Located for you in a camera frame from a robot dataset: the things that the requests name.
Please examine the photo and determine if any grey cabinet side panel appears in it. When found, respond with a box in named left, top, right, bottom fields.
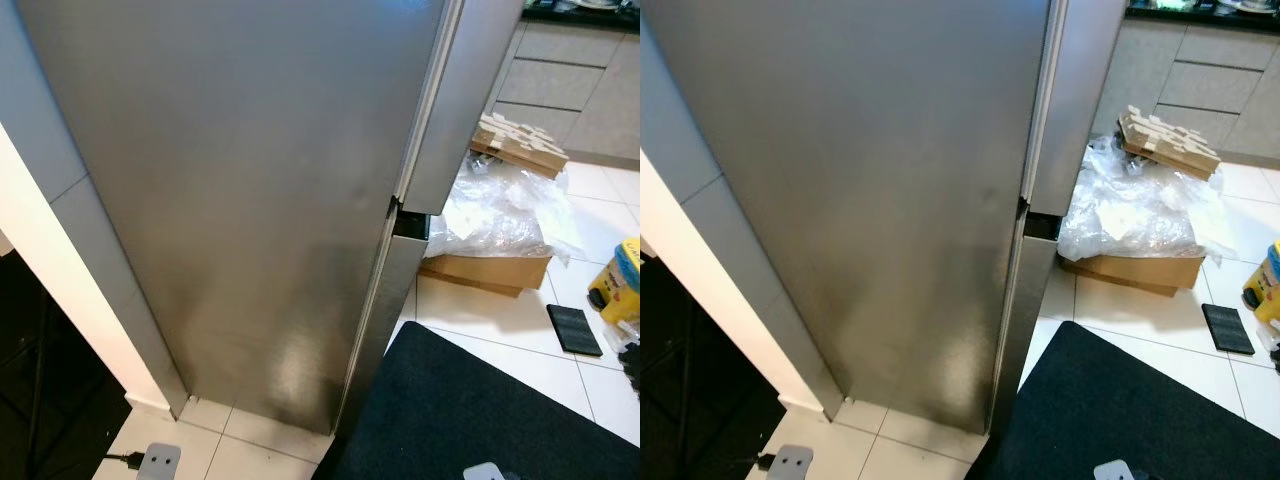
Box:
left=0, top=0, right=191, bottom=419
left=640, top=0, right=847, bottom=419

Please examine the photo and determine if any stack of cardboard pieces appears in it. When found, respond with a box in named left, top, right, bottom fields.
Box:
left=470, top=112, right=570, bottom=182
left=1117, top=105, right=1222, bottom=182

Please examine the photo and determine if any stainless steel fridge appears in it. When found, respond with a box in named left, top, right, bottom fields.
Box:
left=645, top=0, right=1129, bottom=438
left=15, top=0, right=526, bottom=438

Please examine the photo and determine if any grey kitchen drawer cabinet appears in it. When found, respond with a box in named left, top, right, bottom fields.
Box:
left=490, top=20, right=641, bottom=167
left=1090, top=18, right=1280, bottom=167

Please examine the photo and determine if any yellow and blue container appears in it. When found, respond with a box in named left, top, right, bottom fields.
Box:
left=587, top=238, right=641, bottom=327
left=1242, top=240, right=1280, bottom=327

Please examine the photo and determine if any small black ribbed pad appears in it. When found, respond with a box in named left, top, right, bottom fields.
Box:
left=546, top=304, right=605, bottom=359
left=1201, top=303, right=1257, bottom=358

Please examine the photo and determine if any flat brown cardboard box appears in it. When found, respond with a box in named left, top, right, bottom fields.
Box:
left=418, top=252, right=553, bottom=299
left=1060, top=252, right=1207, bottom=299

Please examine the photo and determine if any large black floor mat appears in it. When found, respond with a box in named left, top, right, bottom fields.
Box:
left=965, top=320, right=1280, bottom=480
left=330, top=320, right=641, bottom=480

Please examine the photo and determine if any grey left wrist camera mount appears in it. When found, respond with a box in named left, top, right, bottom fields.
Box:
left=138, top=443, right=184, bottom=480
left=770, top=445, right=814, bottom=480

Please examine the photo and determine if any crumpled clear plastic wrap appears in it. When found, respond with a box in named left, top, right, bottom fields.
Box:
left=1058, top=135, right=1237, bottom=264
left=428, top=150, right=583, bottom=264

